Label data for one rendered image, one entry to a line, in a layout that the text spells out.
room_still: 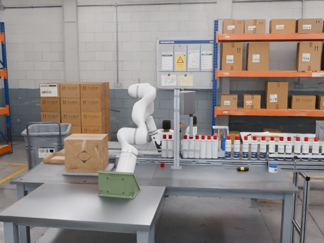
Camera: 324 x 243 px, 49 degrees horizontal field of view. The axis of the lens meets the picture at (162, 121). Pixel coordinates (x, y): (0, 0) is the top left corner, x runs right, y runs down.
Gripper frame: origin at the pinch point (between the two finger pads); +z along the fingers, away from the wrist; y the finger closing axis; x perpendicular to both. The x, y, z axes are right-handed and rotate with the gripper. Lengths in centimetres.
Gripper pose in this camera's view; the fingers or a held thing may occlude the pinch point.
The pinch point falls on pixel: (159, 149)
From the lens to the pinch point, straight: 320.1
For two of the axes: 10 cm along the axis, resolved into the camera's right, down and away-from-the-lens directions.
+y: 0.9, -1.6, 9.8
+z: 3.3, 9.3, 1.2
